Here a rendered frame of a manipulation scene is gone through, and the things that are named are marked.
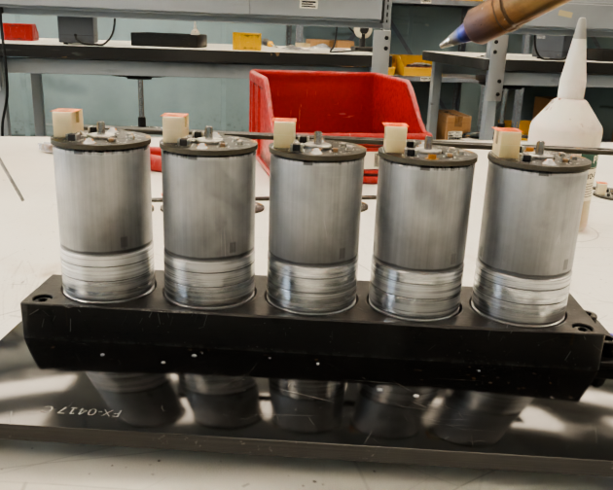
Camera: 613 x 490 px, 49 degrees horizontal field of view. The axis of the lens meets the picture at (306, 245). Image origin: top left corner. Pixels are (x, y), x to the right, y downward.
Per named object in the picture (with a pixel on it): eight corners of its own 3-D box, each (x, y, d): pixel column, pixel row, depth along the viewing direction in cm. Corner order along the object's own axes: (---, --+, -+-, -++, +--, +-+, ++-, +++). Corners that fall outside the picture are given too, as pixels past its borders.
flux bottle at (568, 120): (600, 232, 33) (638, 18, 30) (537, 234, 33) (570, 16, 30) (562, 214, 36) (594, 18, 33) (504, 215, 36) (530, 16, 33)
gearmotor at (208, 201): (247, 342, 18) (250, 148, 16) (155, 336, 18) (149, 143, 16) (259, 305, 20) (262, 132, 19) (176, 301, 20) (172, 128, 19)
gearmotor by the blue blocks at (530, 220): (572, 361, 18) (606, 164, 16) (476, 355, 18) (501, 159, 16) (545, 321, 20) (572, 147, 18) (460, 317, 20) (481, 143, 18)
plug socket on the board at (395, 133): (415, 155, 17) (417, 127, 17) (380, 153, 17) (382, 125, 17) (413, 149, 18) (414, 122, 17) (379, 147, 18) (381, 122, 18)
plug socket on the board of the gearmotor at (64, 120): (83, 139, 17) (81, 112, 17) (50, 137, 17) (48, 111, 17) (93, 134, 18) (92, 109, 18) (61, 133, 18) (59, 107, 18)
